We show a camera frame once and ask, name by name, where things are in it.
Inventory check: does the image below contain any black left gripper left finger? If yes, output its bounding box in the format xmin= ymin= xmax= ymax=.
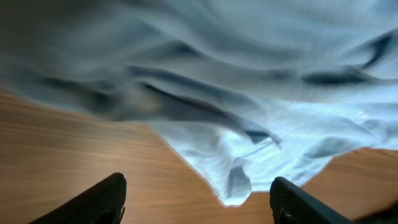
xmin=29 ymin=172 xmax=127 ymax=224

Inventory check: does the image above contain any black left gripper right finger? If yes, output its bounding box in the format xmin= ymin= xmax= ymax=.
xmin=270 ymin=177 xmax=353 ymax=224

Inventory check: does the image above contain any light blue t-shirt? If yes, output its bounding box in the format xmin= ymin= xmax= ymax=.
xmin=1 ymin=0 xmax=397 ymax=206

